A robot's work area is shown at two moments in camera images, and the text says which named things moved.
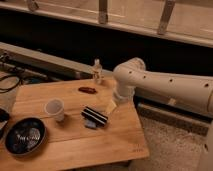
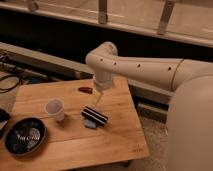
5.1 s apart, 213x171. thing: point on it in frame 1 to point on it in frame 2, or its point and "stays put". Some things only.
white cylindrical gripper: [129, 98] to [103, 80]
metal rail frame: [31, 62] stays put
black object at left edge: [4, 115] stays put
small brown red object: [87, 90] stays put
